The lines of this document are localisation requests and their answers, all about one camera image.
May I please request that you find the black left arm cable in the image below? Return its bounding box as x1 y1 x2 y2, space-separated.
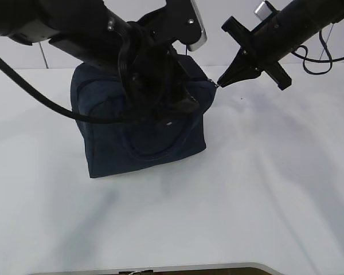
0 27 144 125

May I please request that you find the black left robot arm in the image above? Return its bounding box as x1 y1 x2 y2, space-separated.
0 1 206 124

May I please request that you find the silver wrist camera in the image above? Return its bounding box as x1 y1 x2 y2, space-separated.
137 0 208 52
254 1 276 21

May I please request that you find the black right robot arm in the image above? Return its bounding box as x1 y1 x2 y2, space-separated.
217 1 344 90

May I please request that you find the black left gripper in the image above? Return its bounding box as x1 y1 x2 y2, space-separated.
118 21 199 120

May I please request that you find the dark blue cable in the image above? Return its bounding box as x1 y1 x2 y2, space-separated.
292 24 344 76

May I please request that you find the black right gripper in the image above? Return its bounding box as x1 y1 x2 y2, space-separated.
217 15 292 91

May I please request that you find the navy blue lunch bag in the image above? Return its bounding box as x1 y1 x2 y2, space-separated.
70 55 217 178

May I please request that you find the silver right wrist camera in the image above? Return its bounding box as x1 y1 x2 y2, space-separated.
254 1 276 21

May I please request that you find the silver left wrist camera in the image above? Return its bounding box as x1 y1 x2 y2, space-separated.
137 0 208 52

